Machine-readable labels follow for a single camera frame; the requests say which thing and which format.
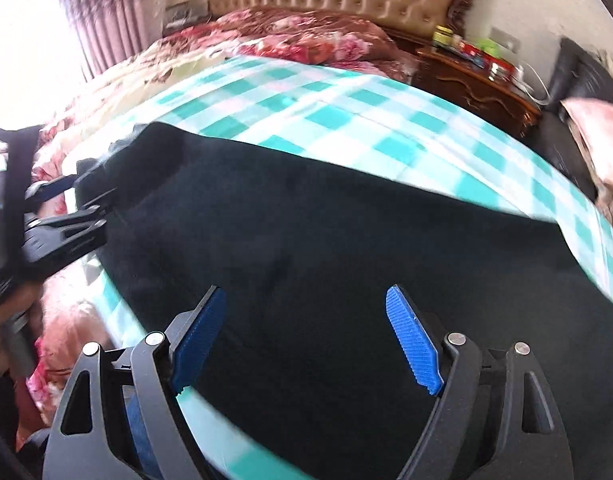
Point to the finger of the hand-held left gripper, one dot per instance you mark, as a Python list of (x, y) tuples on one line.
[(54, 188), (66, 235)]

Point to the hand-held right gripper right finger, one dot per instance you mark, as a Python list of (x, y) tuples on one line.
[(411, 340)]

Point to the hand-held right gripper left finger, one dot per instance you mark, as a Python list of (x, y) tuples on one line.
[(201, 340)]

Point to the black pants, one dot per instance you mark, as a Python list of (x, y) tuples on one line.
[(311, 240)]

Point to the cream floral bed cover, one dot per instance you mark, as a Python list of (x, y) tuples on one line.
[(151, 75)]

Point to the pink curtain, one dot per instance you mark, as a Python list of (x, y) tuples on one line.
[(101, 5)]

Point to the green white checked cloth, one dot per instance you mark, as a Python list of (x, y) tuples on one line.
[(336, 110)]

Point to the carved wooden nightstand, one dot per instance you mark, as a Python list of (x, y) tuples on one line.
[(466, 85)]

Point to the pink pillow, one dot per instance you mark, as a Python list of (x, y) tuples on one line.
[(599, 135)]

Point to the red floral blanket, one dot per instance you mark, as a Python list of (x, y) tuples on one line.
[(296, 35)]

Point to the red box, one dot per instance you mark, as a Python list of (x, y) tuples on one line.
[(472, 54)]

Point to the green box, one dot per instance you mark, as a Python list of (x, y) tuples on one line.
[(490, 46)]

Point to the yellow label jar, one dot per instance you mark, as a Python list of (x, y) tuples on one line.
[(442, 36)]

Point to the black sofa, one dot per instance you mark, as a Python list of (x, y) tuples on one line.
[(576, 75)]

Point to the grey wall socket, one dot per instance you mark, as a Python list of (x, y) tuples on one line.
[(505, 40)]

